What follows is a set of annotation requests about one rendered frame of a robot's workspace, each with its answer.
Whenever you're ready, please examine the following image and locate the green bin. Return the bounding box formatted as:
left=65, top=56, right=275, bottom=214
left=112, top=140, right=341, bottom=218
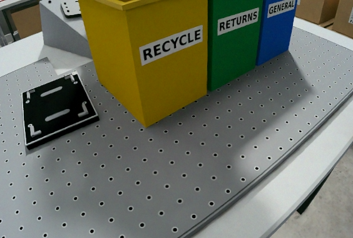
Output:
left=207, top=0, right=263, bottom=92

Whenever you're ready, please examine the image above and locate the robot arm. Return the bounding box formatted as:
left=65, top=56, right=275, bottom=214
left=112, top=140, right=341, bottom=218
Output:
left=61, top=0, right=82, bottom=18

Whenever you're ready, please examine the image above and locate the yellow open bin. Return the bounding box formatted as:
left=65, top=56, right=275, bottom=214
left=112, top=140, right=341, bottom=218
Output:
left=78, top=0, right=208, bottom=128

